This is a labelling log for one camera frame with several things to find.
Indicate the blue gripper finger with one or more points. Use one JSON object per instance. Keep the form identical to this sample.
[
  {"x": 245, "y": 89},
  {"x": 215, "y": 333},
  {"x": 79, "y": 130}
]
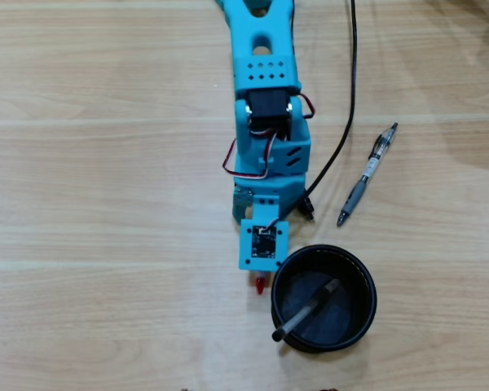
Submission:
[{"x": 241, "y": 201}]

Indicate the red retractable pen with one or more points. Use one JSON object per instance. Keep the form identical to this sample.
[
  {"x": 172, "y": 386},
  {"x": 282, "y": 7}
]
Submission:
[{"x": 261, "y": 285}]

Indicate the clear pen with black cap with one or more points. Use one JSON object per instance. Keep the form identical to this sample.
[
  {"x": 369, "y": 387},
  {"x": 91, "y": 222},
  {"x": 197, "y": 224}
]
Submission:
[{"x": 305, "y": 313}]

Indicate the blue wrist camera box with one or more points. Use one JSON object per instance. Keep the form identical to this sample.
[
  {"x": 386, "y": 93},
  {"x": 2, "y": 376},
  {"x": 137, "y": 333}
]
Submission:
[{"x": 263, "y": 244}]

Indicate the clear pen with grey grip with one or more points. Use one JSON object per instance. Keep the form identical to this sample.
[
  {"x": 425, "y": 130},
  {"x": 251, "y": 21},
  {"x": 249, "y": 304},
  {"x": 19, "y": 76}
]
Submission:
[{"x": 356, "y": 195}]

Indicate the black pen with clip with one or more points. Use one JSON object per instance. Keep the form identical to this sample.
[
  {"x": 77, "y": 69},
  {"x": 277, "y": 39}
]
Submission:
[{"x": 308, "y": 207}]

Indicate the black round pen holder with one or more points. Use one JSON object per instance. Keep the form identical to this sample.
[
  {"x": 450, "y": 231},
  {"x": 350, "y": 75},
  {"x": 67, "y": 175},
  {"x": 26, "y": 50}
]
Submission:
[{"x": 350, "y": 334}]

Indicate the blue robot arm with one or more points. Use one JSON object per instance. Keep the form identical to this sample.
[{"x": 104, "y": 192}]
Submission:
[{"x": 261, "y": 77}]

